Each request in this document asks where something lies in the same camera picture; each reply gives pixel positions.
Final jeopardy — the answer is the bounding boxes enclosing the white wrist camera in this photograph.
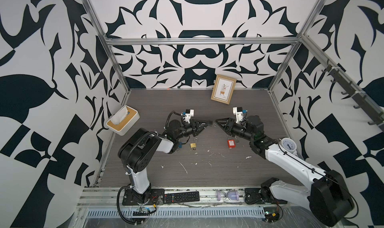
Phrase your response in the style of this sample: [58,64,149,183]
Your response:
[233,107,248,124]
[182,109,195,124]

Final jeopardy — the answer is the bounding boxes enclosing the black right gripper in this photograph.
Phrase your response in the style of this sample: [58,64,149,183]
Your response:
[216,118,256,144]

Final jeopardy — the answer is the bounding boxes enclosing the brass padlock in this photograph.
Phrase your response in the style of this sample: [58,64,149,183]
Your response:
[190,138,199,151]

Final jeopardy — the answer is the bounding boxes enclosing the small wired circuit board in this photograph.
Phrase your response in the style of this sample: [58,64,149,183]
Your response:
[132,205,157,217]

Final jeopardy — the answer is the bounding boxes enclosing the black remote control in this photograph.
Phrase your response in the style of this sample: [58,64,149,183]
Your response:
[164,191,200,204]

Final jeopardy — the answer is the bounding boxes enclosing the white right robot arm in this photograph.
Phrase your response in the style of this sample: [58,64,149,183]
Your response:
[215,116,356,227]

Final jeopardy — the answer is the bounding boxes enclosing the purple hourglass timer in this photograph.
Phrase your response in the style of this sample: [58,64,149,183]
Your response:
[216,190,240,202]

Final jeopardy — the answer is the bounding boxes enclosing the red padlock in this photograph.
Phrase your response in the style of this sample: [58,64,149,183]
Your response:
[227,137,237,149]

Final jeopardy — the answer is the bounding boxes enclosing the white alarm clock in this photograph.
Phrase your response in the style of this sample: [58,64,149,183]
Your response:
[281,138,297,155]

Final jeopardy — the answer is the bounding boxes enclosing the wooden picture frame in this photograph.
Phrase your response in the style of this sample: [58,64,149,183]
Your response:
[211,75,237,105]

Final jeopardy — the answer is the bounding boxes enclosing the white tissue box wooden lid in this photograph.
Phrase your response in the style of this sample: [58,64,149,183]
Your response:
[107,106,140,136]

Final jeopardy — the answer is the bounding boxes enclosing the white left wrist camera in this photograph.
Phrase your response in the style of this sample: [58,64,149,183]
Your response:
[182,109,195,124]

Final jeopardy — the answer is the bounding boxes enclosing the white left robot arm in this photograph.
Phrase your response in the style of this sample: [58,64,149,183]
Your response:
[116,110,213,226]

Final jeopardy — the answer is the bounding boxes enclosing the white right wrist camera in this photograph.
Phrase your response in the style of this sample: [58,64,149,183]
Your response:
[233,107,248,124]

